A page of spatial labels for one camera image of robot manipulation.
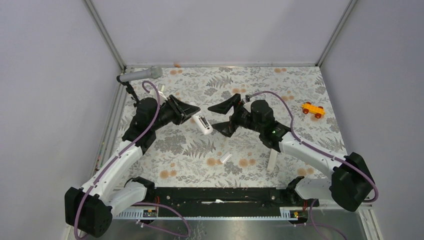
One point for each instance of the white battery cover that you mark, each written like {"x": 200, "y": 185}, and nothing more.
{"x": 225, "y": 157}

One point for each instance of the yellow toy car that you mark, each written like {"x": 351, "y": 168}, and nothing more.
{"x": 317, "y": 111}

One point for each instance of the floral patterned table mat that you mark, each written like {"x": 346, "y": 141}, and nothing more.
{"x": 181, "y": 156}

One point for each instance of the long white rectangular remote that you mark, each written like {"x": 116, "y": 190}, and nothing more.
{"x": 272, "y": 160}

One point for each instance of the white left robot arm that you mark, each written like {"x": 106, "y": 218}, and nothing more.
{"x": 91, "y": 207}

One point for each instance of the white air conditioner remote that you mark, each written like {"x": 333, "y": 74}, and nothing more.
{"x": 203, "y": 124}

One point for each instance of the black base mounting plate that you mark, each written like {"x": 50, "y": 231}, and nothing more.
{"x": 193, "y": 197}

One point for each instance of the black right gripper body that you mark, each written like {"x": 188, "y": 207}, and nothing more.
{"x": 244, "y": 119}

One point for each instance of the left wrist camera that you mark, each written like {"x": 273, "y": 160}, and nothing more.
{"x": 161, "y": 88}

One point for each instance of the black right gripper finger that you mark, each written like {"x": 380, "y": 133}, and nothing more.
{"x": 224, "y": 107}
{"x": 227, "y": 128}

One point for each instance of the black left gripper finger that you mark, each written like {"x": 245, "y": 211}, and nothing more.
{"x": 185, "y": 108}
{"x": 187, "y": 116}

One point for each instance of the slotted cable duct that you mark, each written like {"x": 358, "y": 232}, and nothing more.
{"x": 213, "y": 212}

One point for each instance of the grey microphone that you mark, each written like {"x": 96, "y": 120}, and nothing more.
{"x": 153, "y": 72}

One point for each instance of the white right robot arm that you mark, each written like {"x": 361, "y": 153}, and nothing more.
{"x": 349, "y": 182}

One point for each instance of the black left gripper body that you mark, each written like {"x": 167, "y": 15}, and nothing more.
{"x": 169, "y": 113}

